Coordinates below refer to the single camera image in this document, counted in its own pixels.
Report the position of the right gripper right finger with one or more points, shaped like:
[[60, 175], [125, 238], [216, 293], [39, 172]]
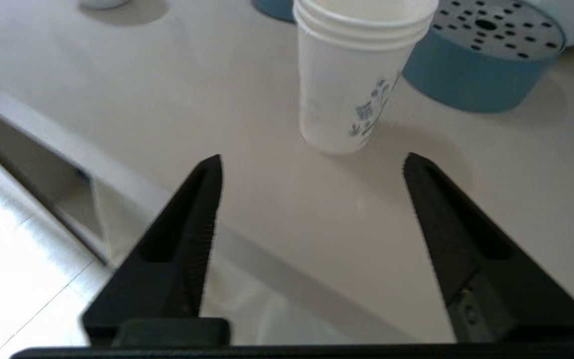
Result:
[[496, 304]]

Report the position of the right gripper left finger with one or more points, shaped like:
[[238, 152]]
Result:
[[167, 289]]

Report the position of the blue round perforated base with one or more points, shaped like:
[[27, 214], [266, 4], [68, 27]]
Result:
[[486, 65]]

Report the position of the white round object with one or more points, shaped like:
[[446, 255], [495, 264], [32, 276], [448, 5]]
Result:
[[102, 3]]

